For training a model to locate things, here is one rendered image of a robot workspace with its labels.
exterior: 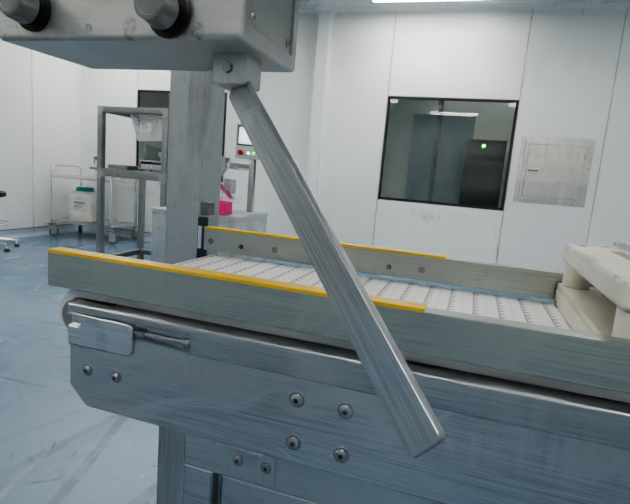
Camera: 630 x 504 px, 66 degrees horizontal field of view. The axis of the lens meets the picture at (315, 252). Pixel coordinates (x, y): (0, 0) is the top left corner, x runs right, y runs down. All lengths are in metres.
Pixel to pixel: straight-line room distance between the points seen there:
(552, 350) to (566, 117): 5.40
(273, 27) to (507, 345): 0.29
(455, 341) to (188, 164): 0.51
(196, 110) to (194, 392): 0.43
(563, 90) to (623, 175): 1.05
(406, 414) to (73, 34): 0.36
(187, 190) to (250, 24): 0.41
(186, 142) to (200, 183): 0.06
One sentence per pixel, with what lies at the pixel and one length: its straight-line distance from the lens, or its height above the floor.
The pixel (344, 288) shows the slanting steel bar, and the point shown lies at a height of 1.01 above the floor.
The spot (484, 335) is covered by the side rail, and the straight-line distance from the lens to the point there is 0.35.
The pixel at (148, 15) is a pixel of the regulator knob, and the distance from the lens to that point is 0.37.
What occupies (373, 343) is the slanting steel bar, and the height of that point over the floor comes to 0.98.
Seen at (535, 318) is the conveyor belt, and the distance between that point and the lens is 0.54.
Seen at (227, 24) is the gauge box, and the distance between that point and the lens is 0.36.
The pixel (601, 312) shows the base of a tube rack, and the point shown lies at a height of 0.97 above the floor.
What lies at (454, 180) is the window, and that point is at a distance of 5.62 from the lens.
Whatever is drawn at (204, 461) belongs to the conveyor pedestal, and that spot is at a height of 0.78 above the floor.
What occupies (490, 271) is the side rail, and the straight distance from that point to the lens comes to 0.62.
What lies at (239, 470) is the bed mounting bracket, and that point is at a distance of 0.50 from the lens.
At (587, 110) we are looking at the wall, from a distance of 5.77.
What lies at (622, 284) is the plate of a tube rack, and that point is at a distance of 0.39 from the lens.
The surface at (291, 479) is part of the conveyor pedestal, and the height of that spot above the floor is 0.79.
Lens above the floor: 1.07
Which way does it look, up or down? 9 degrees down
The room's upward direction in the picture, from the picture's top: 5 degrees clockwise
